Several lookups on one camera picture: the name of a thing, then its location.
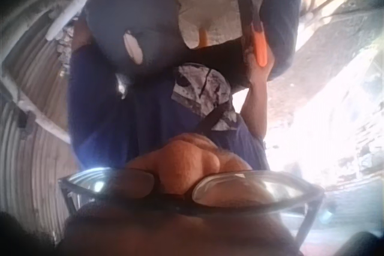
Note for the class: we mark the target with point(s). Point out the grey metal bar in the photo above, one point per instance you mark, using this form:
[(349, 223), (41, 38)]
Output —
[(36, 115)]

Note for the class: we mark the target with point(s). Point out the person's right hand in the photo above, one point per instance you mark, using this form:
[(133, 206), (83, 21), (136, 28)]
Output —
[(263, 71)]

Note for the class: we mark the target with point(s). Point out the person's legs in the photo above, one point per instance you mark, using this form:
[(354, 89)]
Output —
[(129, 13)]

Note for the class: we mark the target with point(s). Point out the corrugated metal sheet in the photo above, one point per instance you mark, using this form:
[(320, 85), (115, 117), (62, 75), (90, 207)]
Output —
[(33, 163)]

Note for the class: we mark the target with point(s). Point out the white plastic pipe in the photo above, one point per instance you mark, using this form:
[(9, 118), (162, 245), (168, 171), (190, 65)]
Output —
[(67, 14)]

